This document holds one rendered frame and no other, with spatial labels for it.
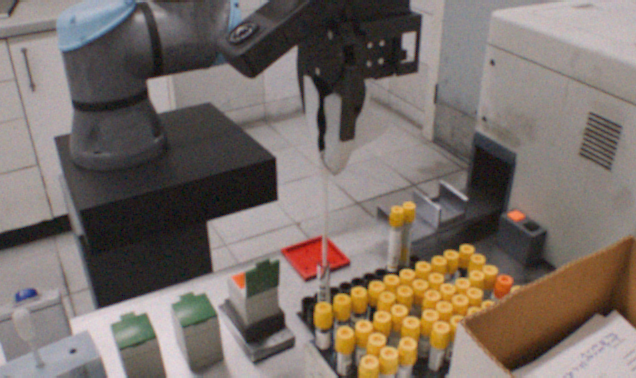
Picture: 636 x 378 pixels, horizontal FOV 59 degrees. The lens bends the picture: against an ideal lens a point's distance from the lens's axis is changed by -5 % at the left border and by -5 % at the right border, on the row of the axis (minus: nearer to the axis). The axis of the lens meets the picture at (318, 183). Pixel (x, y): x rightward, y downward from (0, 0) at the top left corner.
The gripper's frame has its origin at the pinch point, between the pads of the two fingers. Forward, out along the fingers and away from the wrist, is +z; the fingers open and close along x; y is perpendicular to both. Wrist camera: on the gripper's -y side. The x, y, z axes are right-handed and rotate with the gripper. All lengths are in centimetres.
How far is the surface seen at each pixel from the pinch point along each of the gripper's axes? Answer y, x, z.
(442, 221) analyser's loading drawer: 21.1, 5.4, 17.3
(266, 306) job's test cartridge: -5.9, 2.4, 17.1
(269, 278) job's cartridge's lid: -5.6, 1.7, 12.9
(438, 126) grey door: 159, 157, 99
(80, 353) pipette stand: -25.2, 0.0, 12.3
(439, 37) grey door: 159, 162, 55
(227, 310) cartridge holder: -8.9, 6.6, 19.8
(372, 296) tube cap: 1.0, -7.1, 11.4
